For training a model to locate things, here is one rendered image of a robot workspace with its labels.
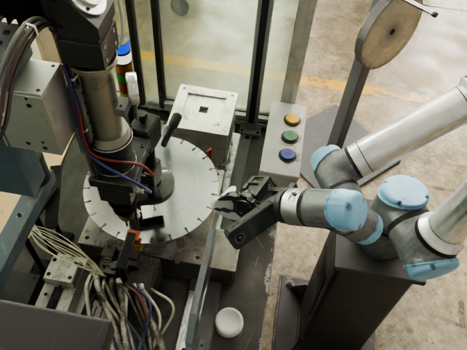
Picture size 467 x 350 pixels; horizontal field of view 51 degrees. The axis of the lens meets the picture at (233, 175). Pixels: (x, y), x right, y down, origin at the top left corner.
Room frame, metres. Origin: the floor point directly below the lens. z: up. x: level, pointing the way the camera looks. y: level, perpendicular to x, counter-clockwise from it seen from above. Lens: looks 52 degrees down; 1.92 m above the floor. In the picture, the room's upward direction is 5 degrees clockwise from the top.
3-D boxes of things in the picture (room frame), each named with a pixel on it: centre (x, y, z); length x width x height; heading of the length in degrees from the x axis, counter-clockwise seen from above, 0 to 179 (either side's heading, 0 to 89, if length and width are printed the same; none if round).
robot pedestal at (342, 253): (0.74, -0.43, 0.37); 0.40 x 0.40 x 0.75; 85
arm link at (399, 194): (0.73, -0.43, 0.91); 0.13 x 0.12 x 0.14; 18
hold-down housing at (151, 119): (0.63, 0.18, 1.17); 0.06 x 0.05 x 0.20; 166
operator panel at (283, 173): (0.95, -0.14, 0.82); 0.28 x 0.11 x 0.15; 175
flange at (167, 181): (0.70, 0.20, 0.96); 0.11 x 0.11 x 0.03
